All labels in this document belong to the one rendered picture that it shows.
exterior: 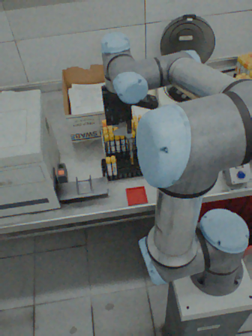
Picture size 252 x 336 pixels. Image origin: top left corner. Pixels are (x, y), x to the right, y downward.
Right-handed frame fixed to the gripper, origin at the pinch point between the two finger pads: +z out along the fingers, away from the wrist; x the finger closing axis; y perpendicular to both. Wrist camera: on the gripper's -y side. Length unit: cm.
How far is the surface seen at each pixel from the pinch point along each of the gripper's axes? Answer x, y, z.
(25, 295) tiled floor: 7, 62, 105
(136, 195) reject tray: 12.5, 0.2, 17.5
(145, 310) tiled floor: 25, 1, 105
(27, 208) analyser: 13.0, 37.1, 14.6
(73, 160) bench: -7.4, 20.9, 17.7
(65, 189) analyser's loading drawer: 8.1, 23.9, 13.7
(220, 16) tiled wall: -51, -46, -7
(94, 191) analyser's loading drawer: 10.9, 14.4, 13.7
